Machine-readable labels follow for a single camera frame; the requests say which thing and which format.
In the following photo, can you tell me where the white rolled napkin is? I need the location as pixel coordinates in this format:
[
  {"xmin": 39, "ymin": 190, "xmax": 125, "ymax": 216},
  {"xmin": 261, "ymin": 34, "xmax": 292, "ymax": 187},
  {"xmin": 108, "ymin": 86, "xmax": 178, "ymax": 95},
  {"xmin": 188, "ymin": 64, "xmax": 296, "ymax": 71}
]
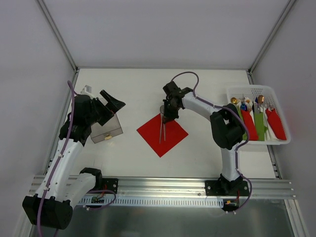
[{"xmin": 264, "ymin": 114, "xmax": 279, "ymax": 141}]

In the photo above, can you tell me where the white slotted cable duct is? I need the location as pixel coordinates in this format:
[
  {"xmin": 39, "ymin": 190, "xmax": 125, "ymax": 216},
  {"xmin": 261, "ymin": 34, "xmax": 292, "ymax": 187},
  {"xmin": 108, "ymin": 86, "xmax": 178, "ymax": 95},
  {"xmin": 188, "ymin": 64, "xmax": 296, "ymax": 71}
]
[{"xmin": 78, "ymin": 196, "xmax": 224, "ymax": 208}]

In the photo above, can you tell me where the red rolled napkin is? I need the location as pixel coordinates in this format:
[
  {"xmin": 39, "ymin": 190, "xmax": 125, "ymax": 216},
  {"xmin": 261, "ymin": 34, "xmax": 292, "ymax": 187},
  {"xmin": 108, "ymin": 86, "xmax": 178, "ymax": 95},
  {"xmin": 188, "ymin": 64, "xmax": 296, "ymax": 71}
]
[
  {"xmin": 265, "ymin": 109, "xmax": 287, "ymax": 141},
  {"xmin": 241, "ymin": 110, "xmax": 259, "ymax": 141}
]

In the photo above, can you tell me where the gold spoon in basket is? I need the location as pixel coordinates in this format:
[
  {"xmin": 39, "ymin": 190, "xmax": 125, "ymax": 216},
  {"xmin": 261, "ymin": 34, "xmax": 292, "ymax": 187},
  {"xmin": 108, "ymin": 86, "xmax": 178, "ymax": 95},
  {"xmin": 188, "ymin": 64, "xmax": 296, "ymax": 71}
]
[{"xmin": 231, "ymin": 97, "xmax": 239, "ymax": 105}]

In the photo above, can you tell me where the silver spoon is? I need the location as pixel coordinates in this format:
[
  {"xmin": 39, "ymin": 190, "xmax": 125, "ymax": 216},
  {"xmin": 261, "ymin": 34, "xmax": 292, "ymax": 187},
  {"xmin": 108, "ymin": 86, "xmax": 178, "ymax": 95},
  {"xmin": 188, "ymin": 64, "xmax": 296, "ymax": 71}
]
[{"xmin": 159, "ymin": 105, "xmax": 166, "ymax": 141}]

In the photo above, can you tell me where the aluminium rail front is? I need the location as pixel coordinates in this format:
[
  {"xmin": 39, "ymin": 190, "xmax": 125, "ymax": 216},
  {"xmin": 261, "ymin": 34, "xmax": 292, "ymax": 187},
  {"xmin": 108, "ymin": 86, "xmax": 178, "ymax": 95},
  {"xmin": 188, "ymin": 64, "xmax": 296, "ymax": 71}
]
[{"xmin": 29, "ymin": 174, "xmax": 296, "ymax": 199}]

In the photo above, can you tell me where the red paper napkin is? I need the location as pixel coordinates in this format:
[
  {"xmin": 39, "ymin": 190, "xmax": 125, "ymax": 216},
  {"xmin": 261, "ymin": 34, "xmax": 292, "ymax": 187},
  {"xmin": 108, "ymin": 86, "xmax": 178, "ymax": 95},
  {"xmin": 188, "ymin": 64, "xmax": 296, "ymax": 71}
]
[{"xmin": 137, "ymin": 114, "xmax": 188, "ymax": 157}]

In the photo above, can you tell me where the white plastic basket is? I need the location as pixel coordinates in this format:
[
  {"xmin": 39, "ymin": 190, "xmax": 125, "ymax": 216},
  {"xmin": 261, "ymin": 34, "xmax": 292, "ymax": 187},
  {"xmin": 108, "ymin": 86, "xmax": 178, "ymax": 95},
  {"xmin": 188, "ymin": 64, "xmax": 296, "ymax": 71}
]
[{"xmin": 227, "ymin": 85, "xmax": 291, "ymax": 145}]

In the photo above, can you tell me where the clear acrylic utensil box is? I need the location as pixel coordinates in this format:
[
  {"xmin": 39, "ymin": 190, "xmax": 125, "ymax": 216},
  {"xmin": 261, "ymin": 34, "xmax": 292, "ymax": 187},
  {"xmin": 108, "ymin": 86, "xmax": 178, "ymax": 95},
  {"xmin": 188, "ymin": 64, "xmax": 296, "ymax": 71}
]
[{"xmin": 90, "ymin": 97, "xmax": 123, "ymax": 144}]

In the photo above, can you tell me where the right aluminium frame post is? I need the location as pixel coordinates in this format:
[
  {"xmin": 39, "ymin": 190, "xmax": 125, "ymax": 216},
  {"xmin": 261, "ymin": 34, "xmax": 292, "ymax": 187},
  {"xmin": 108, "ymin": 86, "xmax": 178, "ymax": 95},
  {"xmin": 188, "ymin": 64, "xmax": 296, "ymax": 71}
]
[{"xmin": 248, "ymin": 0, "xmax": 297, "ymax": 75}]

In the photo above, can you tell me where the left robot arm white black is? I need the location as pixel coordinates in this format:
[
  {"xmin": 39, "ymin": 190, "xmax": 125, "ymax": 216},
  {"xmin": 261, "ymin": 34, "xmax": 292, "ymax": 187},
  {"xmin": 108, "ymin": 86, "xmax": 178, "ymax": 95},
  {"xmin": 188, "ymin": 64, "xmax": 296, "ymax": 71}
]
[{"xmin": 22, "ymin": 90, "xmax": 125, "ymax": 230}]

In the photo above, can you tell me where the aluminium frame post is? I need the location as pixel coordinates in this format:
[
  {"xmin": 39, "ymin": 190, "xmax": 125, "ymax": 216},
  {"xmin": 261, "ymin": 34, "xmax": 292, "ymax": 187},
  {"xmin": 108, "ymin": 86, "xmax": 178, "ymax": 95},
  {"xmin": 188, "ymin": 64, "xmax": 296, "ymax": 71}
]
[
  {"xmin": 36, "ymin": 0, "xmax": 78, "ymax": 72},
  {"xmin": 248, "ymin": 0, "xmax": 297, "ymax": 75}
]

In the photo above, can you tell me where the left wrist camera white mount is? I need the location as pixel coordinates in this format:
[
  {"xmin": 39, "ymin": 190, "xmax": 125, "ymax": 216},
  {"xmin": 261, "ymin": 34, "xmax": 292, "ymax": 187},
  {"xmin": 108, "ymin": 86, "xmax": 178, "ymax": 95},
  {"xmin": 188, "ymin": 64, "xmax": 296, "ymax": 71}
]
[{"xmin": 80, "ymin": 85, "xmax": 94, "ymax": 98}]

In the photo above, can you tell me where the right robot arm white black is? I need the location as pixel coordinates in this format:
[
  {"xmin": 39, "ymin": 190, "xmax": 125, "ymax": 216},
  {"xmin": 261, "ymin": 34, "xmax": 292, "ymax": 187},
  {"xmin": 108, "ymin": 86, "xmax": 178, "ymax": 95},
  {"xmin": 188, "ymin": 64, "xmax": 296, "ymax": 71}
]
[{"xmin": 159, "ymin": 81, "xmax": 246, "ymax": 196}]

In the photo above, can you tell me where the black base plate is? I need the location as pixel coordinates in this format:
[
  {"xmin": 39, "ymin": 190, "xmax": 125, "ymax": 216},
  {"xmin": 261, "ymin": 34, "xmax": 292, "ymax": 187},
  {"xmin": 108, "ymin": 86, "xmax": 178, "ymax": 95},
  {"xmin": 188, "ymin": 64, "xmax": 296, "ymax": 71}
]
[
  {"xmin": 204, "ymin": 180, "xmax": 250, "ymax": 197},
  {"xmin": 100, "ymin": 178, "xmax": 119, "ymax": 194}
]

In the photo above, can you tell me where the silver knife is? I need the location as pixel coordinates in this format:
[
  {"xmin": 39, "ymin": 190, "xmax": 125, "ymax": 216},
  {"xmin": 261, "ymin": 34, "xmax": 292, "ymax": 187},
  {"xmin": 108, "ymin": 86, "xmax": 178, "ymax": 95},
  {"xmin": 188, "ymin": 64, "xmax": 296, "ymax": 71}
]
[{"xmin": 159, "ymin": 118, "xmax": 163, "ymax": 144}]

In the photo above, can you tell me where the green rolled napkin middle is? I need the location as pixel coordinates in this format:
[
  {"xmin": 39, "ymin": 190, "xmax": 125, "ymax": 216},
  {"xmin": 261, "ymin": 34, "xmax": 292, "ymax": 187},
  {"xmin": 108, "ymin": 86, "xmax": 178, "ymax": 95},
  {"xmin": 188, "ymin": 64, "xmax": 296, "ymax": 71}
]
[{"xmin": 254, "ymin": 107, "xmax": 267, "ymax": 141}]

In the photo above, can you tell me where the copper spoon in basket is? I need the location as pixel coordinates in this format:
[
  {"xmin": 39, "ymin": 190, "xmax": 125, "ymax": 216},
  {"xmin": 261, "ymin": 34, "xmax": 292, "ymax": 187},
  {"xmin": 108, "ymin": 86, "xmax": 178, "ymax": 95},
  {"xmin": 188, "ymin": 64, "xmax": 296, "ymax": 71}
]
[{"xmin": 257, "ymin": 95, "xmax": 265, "ymax": 106}]

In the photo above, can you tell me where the red rolled napkin left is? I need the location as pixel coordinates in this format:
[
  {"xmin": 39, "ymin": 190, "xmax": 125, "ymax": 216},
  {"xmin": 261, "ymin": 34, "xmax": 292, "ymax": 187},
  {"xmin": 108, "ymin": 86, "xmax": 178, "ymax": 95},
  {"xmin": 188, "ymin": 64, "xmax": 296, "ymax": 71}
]
[{"xmin": 241, "ymin": 110, "xmax": 259, "ymax": 141}]

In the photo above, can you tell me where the red rolled napkin right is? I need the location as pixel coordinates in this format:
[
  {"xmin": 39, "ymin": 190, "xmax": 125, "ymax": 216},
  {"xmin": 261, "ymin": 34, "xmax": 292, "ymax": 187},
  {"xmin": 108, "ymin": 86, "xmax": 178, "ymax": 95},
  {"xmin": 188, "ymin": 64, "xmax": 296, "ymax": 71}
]
[{"xmin": 265, "ymin": 109, "xmax": 287, "ymax": 141}]

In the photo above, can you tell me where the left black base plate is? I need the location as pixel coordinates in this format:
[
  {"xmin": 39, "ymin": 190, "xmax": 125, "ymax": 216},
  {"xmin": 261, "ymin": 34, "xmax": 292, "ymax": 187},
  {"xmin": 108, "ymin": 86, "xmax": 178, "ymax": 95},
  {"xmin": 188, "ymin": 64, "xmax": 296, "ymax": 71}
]
[{"xmin": 100, "ymin": 178, "xmax": 119, "ymax": 194}]

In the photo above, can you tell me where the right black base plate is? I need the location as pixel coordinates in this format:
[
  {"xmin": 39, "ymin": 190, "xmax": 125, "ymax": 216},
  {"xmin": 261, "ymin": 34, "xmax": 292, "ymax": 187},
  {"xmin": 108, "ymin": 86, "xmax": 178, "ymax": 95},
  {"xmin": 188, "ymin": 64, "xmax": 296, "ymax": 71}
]
[{"xmin": 204, "ymin": 180, "xmax": 250, "ymax": 197}]

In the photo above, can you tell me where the left aluminium frame post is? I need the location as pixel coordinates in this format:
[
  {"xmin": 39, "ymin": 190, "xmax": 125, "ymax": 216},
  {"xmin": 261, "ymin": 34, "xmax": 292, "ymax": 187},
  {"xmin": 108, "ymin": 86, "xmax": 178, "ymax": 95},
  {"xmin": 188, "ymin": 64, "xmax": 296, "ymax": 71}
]
[{"xmin": 36, "ymin": 0, "xmax": 78, "ymax": 72}]

